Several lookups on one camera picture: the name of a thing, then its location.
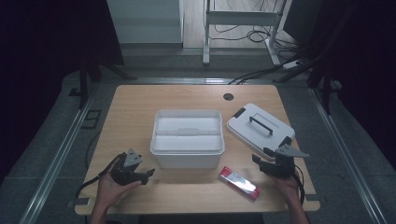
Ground black floor socket plate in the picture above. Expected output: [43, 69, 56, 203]
[80, 108, 103, 131]

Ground white power strip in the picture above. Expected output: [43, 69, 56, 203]
[281, 60, 302, 70]

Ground black cables to power strip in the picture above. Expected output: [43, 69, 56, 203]
[228, 55, 302, 86]

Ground white plastic tray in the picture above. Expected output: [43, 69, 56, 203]
[154, 115, 222, 153]

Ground black stand legs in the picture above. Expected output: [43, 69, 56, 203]
[68, 59, 138, 110]
[274, 55, 344, 116]

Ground dark monitor panel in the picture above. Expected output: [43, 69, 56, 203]
[282, 0, 326, 48]

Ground red and silver packet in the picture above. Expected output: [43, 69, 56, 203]
[218, 166, 262, 203]

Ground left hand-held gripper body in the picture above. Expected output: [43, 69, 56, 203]
[110, 147, 148, 187]

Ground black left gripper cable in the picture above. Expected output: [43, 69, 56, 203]
[75, 153, 123, 199]

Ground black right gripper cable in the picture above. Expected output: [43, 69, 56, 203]
[292, 164, 306, 205]

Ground white lid with black handle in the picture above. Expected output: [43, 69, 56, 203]
[226, 103, 296, 161]

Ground black loose floor cables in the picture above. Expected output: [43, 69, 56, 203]
[209, 0, 302, 52]

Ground white plastic storage box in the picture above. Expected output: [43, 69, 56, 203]
[149, 108, 226, 170]

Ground person's right hand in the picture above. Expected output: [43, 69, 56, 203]
[269, 174, 302, 203]

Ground white cabinet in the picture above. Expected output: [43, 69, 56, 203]
[106, 0, 185, 45]

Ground white metal stand frame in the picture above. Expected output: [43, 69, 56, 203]
[202, 0, 289, 66]

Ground person's left hand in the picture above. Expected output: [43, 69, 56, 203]
[96, 172, 143, 209]

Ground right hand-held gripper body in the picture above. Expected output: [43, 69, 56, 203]
[259, 144, 309, 179]

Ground dark curtain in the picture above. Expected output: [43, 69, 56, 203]
[0, 0, 125, 185]
[311, 0, 396, 171]

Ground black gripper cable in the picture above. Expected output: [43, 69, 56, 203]
[75, 153, 123, 199]
[292, 164, 306, 205]

